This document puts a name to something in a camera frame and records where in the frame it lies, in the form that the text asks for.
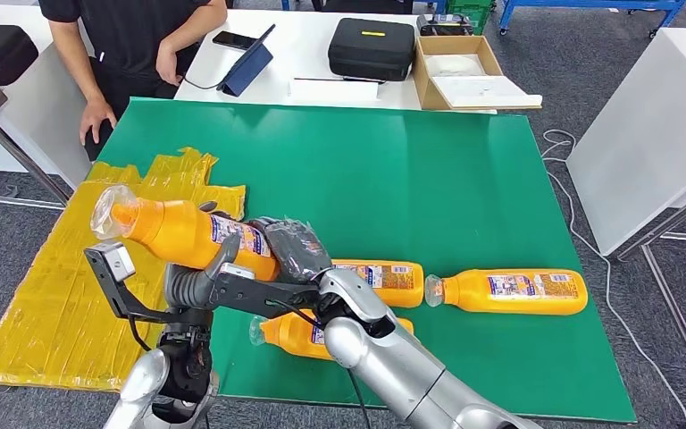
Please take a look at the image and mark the orange detergent bottle clear cap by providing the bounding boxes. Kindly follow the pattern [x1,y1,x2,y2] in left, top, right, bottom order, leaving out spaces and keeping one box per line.
[248,308,415,362]
[330,258,425,309]
[424,269,590,316]
[89,184,280,283]

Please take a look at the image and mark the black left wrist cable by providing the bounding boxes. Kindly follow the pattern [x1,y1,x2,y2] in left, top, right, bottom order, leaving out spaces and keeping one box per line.
[127,316,152,353]

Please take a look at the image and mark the white desk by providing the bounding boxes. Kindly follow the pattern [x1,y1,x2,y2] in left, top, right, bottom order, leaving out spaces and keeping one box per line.
[174,8,498,114]

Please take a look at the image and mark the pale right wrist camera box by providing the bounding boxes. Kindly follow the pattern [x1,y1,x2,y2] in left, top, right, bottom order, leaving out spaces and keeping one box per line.
[220,263,256,281]

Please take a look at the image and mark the yellow plastic sheet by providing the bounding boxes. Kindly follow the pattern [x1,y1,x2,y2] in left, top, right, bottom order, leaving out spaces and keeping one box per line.
[0,147,247,393]

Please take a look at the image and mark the person's left hand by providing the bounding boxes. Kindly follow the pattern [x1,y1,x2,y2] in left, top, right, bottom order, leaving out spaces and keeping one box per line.
[155,41,186,88]

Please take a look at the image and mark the green plastic crate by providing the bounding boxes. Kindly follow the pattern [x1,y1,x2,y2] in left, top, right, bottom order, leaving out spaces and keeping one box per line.
[444,0,497,34]

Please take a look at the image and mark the black smartphone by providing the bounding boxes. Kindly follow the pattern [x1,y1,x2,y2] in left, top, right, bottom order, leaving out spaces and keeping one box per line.
[212,30,260,52]

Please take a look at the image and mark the white table metal legs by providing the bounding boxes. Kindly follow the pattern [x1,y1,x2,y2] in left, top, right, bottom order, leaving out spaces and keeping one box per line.
[565,28,686,416]

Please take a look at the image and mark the person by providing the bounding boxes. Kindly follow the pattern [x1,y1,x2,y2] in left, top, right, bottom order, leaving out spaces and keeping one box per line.
[38,0,229,162]

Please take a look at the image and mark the cardboard box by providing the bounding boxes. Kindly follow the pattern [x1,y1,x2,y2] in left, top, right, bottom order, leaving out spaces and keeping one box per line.
[412,35,505,112]

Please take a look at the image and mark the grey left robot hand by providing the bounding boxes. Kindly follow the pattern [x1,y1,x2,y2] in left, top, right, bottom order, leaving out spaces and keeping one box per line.
[197,201,249,284]

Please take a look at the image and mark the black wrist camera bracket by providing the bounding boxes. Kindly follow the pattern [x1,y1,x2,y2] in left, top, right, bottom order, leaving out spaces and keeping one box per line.
[84,247,214,328]
[209,269,322,319]

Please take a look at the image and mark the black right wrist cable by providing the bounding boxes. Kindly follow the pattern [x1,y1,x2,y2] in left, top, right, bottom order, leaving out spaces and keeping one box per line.
[272,299,373,429]

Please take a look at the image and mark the white round foam insert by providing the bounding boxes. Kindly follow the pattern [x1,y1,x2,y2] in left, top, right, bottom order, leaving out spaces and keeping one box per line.
[424,54,486,78]

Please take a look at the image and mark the black device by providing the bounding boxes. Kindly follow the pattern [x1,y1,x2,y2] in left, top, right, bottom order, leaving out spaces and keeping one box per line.
[416,13,474,37]

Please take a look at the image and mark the black left wrist camera bracket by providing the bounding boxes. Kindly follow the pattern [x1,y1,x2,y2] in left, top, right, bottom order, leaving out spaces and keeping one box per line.
[84,247,214,328]

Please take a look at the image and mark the black case yellow label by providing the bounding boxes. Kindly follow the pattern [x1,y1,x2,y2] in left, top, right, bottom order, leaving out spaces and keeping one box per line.
[327,17,416,82]

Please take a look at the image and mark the blue metal rack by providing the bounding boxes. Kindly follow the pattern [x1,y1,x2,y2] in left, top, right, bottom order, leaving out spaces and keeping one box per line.
[498,0,686,37]

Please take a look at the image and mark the white floor cable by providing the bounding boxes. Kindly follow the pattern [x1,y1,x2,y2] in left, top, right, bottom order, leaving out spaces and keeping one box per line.
[540,129,686,429]

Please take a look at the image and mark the thin black pen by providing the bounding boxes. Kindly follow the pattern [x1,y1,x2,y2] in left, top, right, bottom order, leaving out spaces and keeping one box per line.
[293,77,389,85]

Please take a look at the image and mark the white foam sheet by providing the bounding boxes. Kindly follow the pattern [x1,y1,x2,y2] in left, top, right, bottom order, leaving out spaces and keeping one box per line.
[431,75,544,111]

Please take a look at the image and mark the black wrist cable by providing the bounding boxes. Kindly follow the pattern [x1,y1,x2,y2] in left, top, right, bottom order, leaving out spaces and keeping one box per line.
[272,299,373,429]
[127,316,152,353]

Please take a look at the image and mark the person's right hand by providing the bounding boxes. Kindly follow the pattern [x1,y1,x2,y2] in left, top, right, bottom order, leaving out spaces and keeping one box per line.
[79,96,118,147]

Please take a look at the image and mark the white side table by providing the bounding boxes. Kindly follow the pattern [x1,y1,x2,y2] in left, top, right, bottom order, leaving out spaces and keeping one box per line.
[0,4,96,189]

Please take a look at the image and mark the black right wrist camera bracket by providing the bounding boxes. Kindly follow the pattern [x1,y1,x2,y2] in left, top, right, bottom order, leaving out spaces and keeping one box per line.
[209,269,322,319]

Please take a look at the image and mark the black charger cable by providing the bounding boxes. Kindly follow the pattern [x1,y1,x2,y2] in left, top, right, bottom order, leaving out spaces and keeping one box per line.
[183,75,224,92]

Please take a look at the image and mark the blue tablet case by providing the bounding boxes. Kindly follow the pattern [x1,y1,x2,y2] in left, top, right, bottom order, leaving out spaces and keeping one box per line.
[216,23,277,97]

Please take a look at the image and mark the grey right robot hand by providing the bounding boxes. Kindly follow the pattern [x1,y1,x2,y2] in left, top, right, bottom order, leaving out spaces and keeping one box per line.
[247,215,333,285]

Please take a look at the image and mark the white paper sheet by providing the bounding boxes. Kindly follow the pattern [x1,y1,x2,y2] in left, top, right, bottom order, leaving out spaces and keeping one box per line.
[288,78,381,103]

